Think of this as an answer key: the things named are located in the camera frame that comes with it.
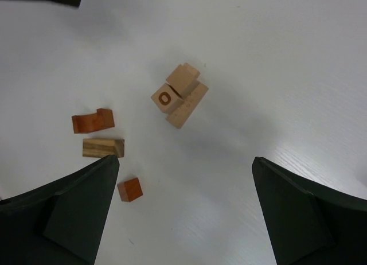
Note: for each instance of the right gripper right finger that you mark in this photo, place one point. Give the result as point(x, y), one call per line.
point(309, 223)

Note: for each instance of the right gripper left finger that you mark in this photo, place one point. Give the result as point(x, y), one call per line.
point(61, 222)

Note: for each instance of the striped plywood block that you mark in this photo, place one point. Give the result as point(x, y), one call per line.
point(99, 148)

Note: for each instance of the reddish arch wood block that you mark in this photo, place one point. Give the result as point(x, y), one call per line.
point(100, 120)

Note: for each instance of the wood cube with letter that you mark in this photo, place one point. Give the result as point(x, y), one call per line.
point(166, 99)

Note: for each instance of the small light wood cube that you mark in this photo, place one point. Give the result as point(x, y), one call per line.
point(183, 79)

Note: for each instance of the dark red wedge block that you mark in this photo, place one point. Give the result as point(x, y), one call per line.
point(130, 190)

